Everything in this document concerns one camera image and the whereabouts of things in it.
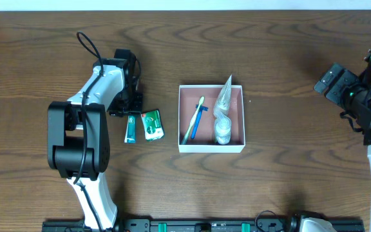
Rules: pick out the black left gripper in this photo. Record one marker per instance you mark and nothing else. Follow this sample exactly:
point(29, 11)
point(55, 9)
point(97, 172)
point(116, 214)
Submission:
point(129, 105)

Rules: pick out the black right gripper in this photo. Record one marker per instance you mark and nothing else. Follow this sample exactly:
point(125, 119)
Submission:
point(339, 86)

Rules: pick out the small toothpaste tube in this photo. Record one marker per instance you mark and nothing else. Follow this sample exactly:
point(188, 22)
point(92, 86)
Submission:
point(130, 136)

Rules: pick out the green soap packet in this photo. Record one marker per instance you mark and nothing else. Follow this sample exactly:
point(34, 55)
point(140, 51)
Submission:
point(153, 129)

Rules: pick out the green white toothbrush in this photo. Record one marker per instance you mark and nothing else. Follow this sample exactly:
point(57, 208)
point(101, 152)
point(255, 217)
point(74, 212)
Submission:
point(192, 121)

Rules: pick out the blue disposable razor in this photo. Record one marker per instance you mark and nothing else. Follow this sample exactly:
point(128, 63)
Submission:
point(197, 121)

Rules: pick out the white lotion tube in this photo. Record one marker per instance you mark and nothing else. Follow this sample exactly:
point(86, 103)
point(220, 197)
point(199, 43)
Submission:
point(223, 102)

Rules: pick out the clear pump bottle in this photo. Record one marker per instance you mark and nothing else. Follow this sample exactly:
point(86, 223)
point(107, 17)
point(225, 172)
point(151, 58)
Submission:
point(222, 128)

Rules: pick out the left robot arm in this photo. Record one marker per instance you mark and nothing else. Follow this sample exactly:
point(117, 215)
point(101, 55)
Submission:
point(78, 138)

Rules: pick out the white cardboard box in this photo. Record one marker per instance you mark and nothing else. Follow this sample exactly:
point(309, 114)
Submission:
point(188, 97)

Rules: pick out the black mounting rail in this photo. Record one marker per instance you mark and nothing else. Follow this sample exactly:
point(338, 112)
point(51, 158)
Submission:
point(145, 225)

